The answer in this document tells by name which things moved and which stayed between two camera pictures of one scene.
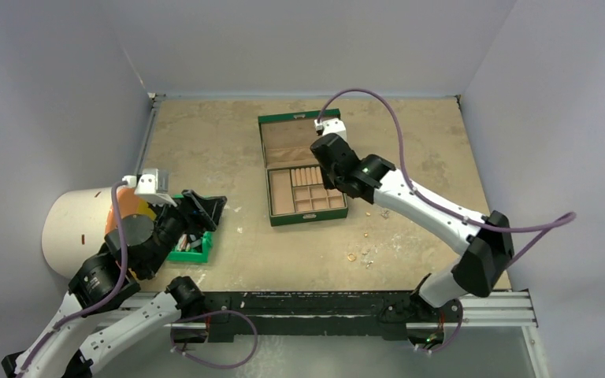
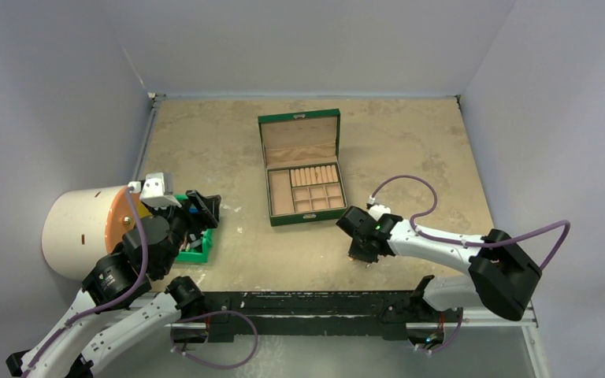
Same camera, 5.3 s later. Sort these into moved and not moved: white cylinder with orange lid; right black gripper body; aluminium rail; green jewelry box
Moved: right black gripper body
Not moved: aluminium rail; green jewelry box; white cylinder with orange lid
